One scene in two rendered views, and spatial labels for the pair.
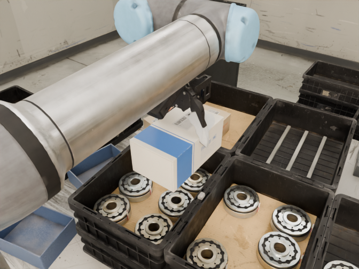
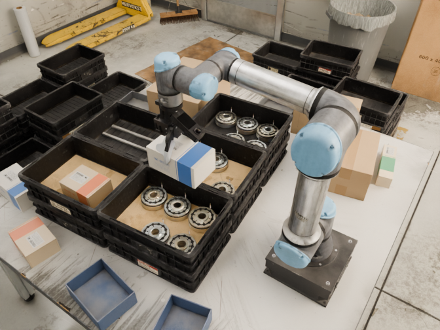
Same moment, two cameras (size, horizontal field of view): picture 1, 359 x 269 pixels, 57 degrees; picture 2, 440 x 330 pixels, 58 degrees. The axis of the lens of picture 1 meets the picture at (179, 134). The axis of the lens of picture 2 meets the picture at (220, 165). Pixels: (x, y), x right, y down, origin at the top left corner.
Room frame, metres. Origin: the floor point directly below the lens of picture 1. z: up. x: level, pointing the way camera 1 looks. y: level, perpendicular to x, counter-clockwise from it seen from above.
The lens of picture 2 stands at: (0.52, 1.03, 2.00)
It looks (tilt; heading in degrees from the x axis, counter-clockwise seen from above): 42 degrees down; 268
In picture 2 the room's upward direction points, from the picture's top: straight up
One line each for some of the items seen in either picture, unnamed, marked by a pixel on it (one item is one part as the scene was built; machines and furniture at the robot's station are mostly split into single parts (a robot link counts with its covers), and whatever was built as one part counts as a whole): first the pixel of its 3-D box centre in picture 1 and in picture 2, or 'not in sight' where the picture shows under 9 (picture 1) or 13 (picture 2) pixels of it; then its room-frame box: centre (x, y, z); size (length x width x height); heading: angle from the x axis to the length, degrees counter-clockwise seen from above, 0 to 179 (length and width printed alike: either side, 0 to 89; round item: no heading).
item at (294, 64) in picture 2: not in sight; (279, 71); (-0.10, -1.94, 0.31); 0.40 x 0.30 x 0.34; 144
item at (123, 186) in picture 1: (135, 183); (155, 233); (0.72, 0.13, 0.86); 0.10 x 0.10 x 0.01
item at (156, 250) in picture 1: (155, 178); (165, 207); (0.68, 0.07, 0.92); 0.40 x 0.30 x 0.02; 149
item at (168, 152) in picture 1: (178, 143); (181, 158); (0.61, 0.00, 1.10); 0.20 x 0.12 x 0.09; 144
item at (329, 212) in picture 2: not in sight; (315, 216); (0.16, 0.17, 0.97); 0.13 x 0.12 x 0.14; 53
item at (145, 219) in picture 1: (154, 228); (201, 217); (0.55, 0.07, 0.86); 0.10 x 0.10 x 0.01
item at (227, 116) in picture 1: (205, 126); (86, 186); (1.00, -0.10, 0.87); 0.16 x 0.12 x 0.07; 145
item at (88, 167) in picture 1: (101, 171); (101, 293); (0.90, 0.29, 0.74); 0.20 x 0.15 x 0.07; 134
